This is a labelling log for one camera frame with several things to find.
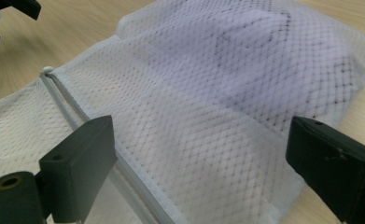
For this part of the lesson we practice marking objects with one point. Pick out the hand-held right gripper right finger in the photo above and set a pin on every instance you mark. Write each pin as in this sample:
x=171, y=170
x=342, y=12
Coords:
x=335, y=168

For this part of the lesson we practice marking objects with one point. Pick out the white mesh laundry bag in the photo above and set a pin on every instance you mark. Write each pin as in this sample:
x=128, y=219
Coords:
x=202, y=146

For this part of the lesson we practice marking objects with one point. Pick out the zipper slider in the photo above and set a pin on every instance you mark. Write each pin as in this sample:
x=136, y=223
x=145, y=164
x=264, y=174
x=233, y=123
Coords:
x=48, y=69

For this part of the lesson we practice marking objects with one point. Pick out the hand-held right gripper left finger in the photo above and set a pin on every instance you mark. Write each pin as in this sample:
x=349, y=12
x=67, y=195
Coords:
x=77, y=168

